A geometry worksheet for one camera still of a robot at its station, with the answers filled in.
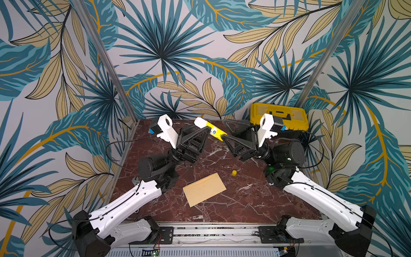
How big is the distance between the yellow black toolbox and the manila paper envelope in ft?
1.42

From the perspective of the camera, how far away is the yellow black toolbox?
1.00 meters

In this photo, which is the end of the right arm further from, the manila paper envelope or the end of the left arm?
the manila paper envelope

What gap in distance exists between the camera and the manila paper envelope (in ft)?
2.81

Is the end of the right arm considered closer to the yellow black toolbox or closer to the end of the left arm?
the end of the left arm

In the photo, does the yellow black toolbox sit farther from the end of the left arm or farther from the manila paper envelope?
the end of the left arm
